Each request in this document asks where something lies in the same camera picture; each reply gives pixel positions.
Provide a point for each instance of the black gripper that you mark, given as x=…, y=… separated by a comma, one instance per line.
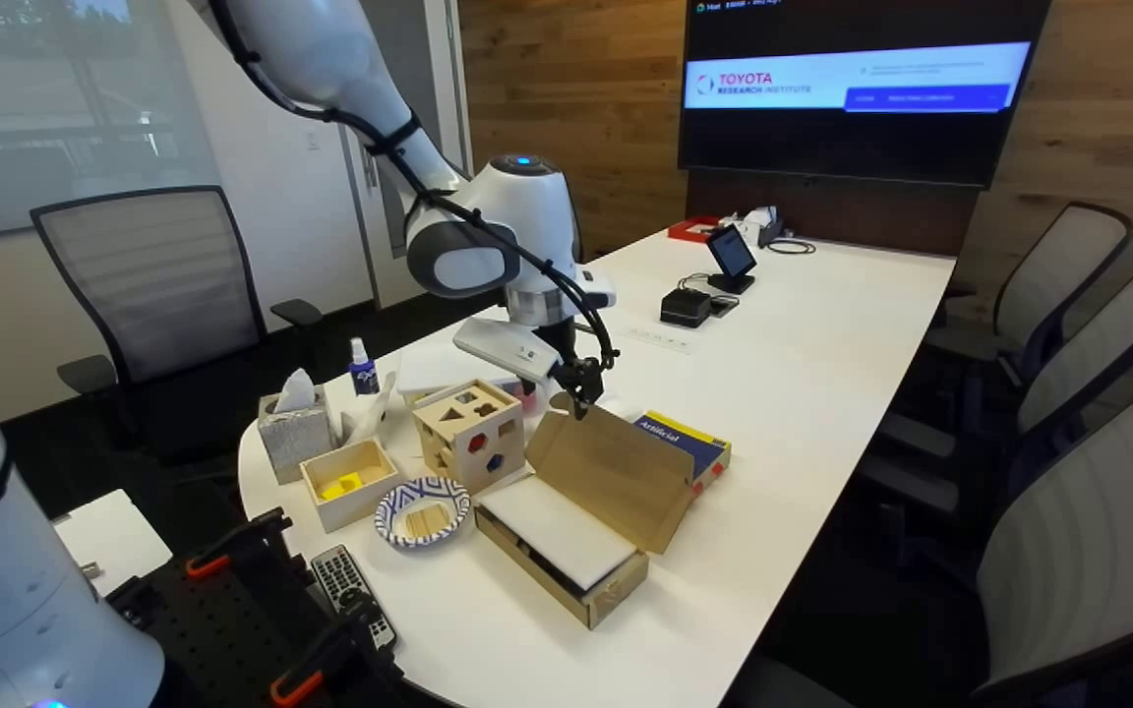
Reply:
x=580, y=373

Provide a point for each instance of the brown cardboard box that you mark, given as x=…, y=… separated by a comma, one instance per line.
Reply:
x=610, y=479

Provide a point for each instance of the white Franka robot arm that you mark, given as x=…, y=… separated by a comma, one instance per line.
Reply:
x=331, y=65

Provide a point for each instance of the small black box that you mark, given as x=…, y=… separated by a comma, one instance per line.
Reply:
x=685, y=309

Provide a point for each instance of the grey tissue box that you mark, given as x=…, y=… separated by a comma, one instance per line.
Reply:
x=292, y=427

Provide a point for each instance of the wooden shape sorter cube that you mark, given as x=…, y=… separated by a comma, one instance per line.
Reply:
x=469, y=436

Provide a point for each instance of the blue and yellow book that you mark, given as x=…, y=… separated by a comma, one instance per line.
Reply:
x=694, y=446

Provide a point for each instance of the white foam sheet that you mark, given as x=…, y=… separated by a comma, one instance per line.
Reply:
x=551, y=533

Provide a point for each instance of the clear plastic container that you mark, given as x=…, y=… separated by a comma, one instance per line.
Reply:
x=415, y=386

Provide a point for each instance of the blue patterned paper plate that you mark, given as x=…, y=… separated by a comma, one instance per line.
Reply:
x=420, y=513

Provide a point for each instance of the red flat object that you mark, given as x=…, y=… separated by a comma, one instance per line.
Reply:
x=689, y=229

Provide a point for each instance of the black tablet on stand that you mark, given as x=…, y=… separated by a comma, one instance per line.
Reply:
x=730, y=256

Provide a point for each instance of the small blue spray bottle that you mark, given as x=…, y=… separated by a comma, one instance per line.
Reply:
x=365, y=366

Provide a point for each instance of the small wooden tray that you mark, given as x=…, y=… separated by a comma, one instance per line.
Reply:
x=352, y=480

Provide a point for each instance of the yellow toy piece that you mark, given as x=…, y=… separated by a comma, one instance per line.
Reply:
x=343, y=486

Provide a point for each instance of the black remote keypad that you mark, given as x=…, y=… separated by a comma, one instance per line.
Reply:
x=352, y=593

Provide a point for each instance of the black clamp with orange tip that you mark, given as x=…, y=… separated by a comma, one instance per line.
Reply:
x=236, y=543
x=326, y=655

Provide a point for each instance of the white door with glass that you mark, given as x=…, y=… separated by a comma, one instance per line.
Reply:
x=442, y=52

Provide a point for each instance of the black mounting board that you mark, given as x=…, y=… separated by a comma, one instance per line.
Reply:
x=218, y=635

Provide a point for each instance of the black mesh office chair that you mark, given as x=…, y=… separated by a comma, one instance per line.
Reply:
x=155, y=280

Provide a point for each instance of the grey mesh office chair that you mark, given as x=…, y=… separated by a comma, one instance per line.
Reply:
x=1078, y=361
x=1053, y=280
x=1090, y=553

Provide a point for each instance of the white paper sheet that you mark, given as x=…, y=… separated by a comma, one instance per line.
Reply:
x=109, y=538

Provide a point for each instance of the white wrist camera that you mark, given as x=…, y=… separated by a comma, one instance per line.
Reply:
x=505, y=348

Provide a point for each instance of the wall mounted TV screen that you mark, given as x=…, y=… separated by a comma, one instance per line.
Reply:
x=854, y=82

